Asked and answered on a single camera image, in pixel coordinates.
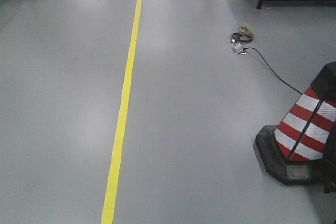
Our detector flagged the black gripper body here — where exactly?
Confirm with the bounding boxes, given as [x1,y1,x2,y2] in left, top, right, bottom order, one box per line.
[320,122,335,193]

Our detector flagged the red white traffic cone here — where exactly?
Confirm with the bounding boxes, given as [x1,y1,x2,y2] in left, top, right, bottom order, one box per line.
[255,62,335,185]

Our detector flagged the yellow floor tape line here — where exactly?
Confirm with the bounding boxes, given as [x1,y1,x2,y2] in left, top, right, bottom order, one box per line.
[101,0,142,224]

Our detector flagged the black floor cable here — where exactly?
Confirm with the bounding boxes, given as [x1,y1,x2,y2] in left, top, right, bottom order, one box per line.
[244,47,303,95]

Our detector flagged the cable bundle with plug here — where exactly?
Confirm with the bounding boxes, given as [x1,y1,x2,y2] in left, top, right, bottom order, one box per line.
[230,22,255,56]

